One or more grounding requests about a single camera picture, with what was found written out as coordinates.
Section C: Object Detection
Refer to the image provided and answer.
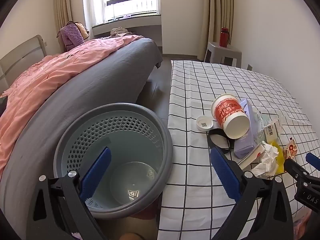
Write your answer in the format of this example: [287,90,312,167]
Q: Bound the grey plastic stool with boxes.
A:
[204,41,242,68]

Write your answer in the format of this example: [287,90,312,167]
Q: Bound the red and white paper cup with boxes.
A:
[211,94,250,140]

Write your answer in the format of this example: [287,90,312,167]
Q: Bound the white and green plastic packet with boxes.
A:
[254,111,269,143]

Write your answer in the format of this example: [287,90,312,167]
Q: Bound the crumpled white paper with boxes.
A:
[250,145,279,179]

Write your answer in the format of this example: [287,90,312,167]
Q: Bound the beige crumpled cloth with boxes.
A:
[110,27,129,37]

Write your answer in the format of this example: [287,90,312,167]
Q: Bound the white sheer curtain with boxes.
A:
[82,0,110,28]

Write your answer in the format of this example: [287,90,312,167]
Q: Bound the beige curtain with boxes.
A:
[200,0,234,60]
[53,0,73,53]

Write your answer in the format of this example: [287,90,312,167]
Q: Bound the small white barcode box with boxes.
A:
[264,119,284,140]

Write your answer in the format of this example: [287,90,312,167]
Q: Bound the grey perforated waste bin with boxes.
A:
[53,102,174,220]

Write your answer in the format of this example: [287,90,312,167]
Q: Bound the red and white snack wrapper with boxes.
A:
[285,137,299,160]

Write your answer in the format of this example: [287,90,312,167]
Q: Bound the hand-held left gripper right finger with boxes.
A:
[209,147,300,240]

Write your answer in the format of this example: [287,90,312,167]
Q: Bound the black hair band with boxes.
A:
[207,128,237,155]

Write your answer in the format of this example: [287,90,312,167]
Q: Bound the red water bottle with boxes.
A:
[219,27,230,48]

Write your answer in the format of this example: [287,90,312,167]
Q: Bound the white round plastic lid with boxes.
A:
[196,115,214,131]

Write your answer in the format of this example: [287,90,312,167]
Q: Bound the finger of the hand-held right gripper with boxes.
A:
[284,157,313,182]
[305,152,320,166]

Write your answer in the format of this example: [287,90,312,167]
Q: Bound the grey window ledge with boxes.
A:
[92,14,162,37]

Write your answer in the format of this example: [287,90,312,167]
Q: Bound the grey headboard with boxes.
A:
[0,35,48,95]

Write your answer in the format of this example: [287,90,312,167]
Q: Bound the purple knitted bag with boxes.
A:
[57,21,85,52]

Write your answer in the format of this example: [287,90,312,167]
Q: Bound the pale purple carton box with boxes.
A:
[233,98,262,159]

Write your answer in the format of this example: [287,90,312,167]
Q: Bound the pink blanket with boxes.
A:
[0,34,145,178]

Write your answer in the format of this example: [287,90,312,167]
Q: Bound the beige quilted bag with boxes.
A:
[74,22,90,40]

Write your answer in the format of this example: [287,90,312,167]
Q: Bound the yellow plastic wrapper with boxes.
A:
[269,140,286,174]

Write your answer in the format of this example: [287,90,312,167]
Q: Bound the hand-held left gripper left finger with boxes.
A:
[26,147,112,240]

